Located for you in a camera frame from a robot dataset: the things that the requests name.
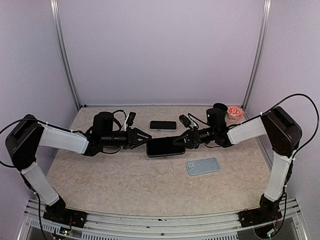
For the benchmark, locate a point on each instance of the green edged smartphone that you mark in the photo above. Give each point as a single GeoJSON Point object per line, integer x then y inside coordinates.
{"type": "Point", "coordinates": [165, 148]}

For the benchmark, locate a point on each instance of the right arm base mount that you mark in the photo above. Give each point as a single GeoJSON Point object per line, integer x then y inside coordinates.
{"type": "Point", "coordinates": [267, 211]}

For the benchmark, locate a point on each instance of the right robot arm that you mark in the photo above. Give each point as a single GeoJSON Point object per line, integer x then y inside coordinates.
{"type": "Point", "coordinates": [283, 132]}

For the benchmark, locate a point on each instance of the light blue phone case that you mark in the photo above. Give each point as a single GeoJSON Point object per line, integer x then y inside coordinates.
{"type": "Point", "coordinates": [202, 166]}

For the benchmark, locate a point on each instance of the aluminium frame post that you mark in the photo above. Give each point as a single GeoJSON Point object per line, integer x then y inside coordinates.
{"type": "Point", "coordinates": [54, 5]}
{"type": "Point", "coordinates": [258, 53]}

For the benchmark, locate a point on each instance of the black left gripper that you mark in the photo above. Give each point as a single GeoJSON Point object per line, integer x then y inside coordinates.
{"type": "Point", "coordinates": [132, 138]}

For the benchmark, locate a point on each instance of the front aluminium rail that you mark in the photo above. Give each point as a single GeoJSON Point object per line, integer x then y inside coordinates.
{"type": "Point", "coordinates": [108, 226]}

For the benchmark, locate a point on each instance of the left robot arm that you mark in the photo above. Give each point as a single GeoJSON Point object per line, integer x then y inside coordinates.
{"type": "Point", "coordinates": [30, 137]}

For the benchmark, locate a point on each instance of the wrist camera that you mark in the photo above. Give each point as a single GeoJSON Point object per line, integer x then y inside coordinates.
{"type": "Point", "coordinates": [187, 122]}
{"type": "Point", "coordinates": [129, 120]}

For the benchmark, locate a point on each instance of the black phone case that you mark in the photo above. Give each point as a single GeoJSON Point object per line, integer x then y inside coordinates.
{"type": "Point", "coordinates": [165, 156]}

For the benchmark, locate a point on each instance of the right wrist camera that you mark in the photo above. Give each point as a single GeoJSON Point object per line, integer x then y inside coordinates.
{"type": "Point", "coordinates": [187, 122]}

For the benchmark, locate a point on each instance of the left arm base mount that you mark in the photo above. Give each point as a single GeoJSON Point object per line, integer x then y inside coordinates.
{"type": "Point", "coordinates": [58, 213]}

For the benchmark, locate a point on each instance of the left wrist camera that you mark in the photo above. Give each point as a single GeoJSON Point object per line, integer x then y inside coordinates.
{"type": "Point", "coordinates": [129, 120]}

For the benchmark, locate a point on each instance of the dark green mug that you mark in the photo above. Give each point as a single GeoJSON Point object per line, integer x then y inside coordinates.
{"type": "Point", "coordinates": [221, 106]}

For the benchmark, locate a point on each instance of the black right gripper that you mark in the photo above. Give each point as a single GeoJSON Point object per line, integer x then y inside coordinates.
{"type": "Point", "coordinates": [190, 136]}

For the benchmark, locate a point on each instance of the red white patterned bowl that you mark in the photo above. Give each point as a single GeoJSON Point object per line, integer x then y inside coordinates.
{"type": "Point", "coordinates": [235, 113]}

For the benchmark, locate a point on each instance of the left aluminium frame post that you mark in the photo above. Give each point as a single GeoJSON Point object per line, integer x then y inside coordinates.
{"type": "Point", "coordinates": [54, 5]}

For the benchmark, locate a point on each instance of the black smartphone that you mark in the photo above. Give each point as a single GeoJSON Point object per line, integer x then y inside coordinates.
{"type": "Point", "coordinates": [163, 124]}

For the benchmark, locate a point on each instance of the right aluminium frame post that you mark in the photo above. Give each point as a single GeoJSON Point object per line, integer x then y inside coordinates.
{"type": "Point", "coordinates": [258, 53]}

